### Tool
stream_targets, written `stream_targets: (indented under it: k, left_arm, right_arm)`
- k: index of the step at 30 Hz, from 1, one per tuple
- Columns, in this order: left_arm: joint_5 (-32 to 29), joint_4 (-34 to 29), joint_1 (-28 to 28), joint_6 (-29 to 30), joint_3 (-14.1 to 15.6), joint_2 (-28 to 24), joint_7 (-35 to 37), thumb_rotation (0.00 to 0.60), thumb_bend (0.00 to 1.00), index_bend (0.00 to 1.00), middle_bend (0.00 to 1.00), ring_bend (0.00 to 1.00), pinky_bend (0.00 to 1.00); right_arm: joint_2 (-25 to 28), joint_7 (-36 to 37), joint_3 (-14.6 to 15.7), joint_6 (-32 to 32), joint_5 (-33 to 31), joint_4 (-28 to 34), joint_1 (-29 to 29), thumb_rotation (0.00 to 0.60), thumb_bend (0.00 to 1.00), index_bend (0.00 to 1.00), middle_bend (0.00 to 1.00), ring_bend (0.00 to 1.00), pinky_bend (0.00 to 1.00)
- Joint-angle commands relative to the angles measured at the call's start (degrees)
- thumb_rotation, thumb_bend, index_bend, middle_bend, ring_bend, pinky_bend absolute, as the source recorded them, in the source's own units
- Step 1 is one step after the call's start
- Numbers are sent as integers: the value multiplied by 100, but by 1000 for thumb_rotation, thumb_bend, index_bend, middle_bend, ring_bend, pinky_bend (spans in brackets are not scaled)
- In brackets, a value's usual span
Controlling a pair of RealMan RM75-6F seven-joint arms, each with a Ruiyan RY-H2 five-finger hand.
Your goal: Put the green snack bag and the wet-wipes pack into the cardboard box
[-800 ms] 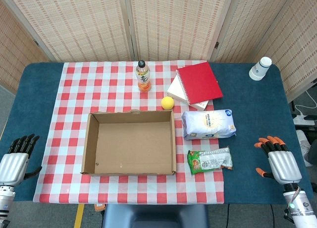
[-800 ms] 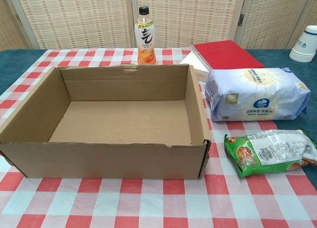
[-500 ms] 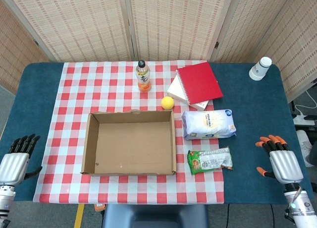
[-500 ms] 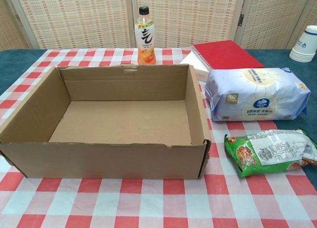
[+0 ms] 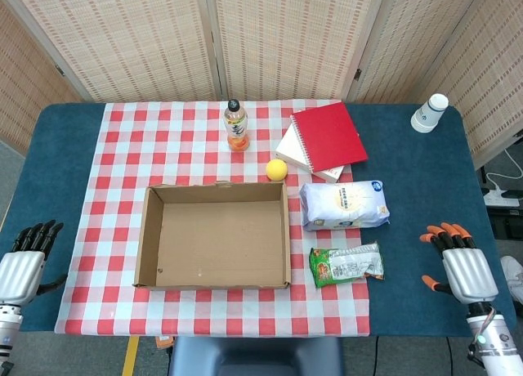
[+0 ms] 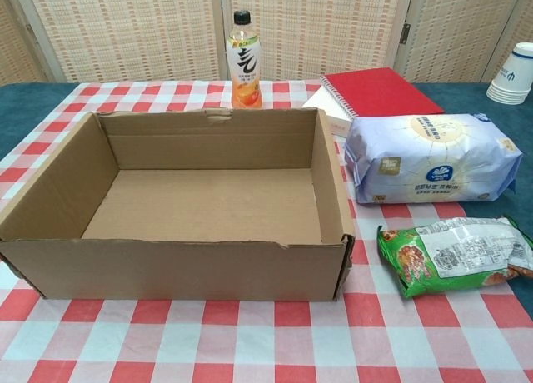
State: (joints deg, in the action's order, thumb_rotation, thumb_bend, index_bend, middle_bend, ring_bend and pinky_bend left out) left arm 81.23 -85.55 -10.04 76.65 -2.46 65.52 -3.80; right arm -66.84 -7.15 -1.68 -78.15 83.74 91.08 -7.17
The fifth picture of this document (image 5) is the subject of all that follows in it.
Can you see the right orange-tipped robot hand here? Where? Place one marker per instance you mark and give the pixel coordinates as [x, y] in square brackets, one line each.
[468, 269]

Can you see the left black-fingered robot hand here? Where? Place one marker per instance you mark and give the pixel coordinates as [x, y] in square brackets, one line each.
[20, 265]

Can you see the green snack bag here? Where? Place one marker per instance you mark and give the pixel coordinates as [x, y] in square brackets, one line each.
[347, 263]

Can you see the blue white tissue pack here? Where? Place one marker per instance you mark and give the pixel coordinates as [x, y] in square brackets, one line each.
[345, 206]

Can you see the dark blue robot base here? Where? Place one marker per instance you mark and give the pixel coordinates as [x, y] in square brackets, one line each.
[253, 357]

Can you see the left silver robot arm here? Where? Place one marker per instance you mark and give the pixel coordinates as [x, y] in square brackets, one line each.
[8, 327]

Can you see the cardboard box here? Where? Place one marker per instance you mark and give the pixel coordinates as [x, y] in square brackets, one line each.
[220, 241]

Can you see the white shoe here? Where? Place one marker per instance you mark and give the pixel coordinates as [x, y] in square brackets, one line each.
[514, 278]

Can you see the white power strip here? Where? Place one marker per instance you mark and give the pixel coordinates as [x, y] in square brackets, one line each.
[500, 198]

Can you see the blue table cover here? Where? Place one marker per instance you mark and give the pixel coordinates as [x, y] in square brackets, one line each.
[425, 180]

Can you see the red white checkered cloth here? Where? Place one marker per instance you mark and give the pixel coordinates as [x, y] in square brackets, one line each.
[106, 212]

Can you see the white paper cup stack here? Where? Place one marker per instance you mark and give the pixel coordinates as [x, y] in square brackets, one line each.
[428, 114]

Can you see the small orange object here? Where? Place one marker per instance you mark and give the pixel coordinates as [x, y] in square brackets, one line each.
[164, 341]

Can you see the red spiral notebook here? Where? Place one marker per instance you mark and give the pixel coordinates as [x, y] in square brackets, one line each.
[329, 137]

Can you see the white book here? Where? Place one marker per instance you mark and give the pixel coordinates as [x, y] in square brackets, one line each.
[291, 151]

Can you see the yellow ball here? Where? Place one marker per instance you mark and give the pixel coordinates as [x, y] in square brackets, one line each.
[276, 170]

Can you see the orange drink bottle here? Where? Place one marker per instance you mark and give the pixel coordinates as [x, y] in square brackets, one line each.
[236, 124]

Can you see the bamboo folding screen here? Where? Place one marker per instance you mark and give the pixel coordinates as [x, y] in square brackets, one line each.
[286, 37]

